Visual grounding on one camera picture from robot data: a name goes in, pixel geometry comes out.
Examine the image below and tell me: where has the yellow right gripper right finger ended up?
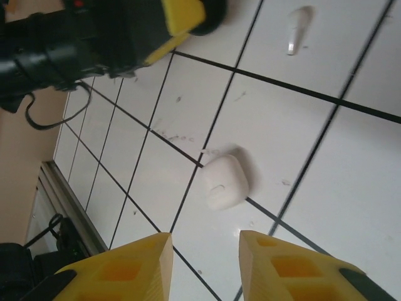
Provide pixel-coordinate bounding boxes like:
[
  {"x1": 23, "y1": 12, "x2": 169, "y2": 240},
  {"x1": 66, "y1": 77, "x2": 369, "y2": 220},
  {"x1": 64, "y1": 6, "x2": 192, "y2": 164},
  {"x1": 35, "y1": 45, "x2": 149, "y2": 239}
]
[{"x1": 239, "y1": 230, "x2": 392, "y2": 301}]

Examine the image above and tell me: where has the long aluminium base rail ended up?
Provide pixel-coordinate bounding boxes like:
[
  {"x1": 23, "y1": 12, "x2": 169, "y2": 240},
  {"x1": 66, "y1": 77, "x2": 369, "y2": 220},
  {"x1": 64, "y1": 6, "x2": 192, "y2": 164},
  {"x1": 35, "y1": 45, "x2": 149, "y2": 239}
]
[{"x1": 37, "y1": 159, "x2": 109, "y2": 255}]

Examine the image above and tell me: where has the white earbud charging case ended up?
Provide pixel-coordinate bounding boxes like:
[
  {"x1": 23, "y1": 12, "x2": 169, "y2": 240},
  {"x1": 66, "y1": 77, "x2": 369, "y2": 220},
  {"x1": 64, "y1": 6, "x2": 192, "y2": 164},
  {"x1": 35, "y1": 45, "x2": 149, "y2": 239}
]
[{"x1": 200, "y1": 152, "x2": 251, "y2": 211}]

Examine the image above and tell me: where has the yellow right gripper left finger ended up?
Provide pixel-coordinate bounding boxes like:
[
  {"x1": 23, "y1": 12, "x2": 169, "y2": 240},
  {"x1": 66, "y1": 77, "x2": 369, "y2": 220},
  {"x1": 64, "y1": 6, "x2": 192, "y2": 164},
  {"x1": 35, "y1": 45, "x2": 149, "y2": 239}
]
[{"x1": 46, "y1": 232, "x2": 174, "y2": 301}]

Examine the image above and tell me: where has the thin black left gripper cable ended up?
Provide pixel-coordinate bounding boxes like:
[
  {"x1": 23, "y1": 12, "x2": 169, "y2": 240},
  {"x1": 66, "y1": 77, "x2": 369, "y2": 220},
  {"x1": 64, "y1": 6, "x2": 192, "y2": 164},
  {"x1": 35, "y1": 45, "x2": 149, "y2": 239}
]
[{"x1": 24, "y1": 80, "x2": 93, "y2": 129}]

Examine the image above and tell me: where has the white wireless earbud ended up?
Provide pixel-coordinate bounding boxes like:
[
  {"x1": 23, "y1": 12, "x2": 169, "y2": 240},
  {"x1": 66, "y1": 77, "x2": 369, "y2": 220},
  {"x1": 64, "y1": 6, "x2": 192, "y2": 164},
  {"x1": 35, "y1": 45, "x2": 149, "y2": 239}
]
[{"x1": 285, "y1": 5, "x2": 315, "y2": 56}]

